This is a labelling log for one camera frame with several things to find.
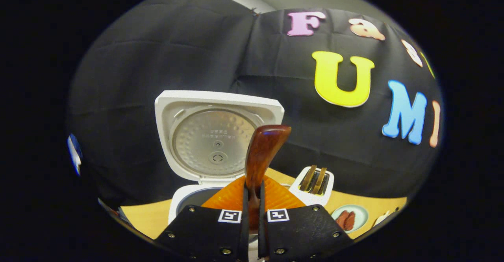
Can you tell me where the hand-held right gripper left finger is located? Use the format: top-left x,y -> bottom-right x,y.
154,175 -> 250,262

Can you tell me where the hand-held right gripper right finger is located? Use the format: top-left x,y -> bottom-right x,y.
258,175 -> 355,262

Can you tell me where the white rice cooker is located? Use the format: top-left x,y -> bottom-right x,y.
154,90 -> 285,235

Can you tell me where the brown wooden spoon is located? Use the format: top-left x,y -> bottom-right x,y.
244,125 -> 292,235

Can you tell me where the white toaster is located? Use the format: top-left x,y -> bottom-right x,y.
289,165 -> 335,207

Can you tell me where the brown bread slice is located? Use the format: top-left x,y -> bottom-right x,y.
300,165 -> 317,192
312,167 -> 327,194

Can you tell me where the pale green plate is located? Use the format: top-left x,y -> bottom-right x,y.
331,204 -> 369,234

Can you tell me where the white divided bean dish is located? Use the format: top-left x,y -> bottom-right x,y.
372,209 -> 398,227

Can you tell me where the blue and white object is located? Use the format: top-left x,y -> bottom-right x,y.
67,133 -> 82,176

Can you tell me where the black backdrop cloth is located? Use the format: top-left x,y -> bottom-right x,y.
67,0 -> 445,207

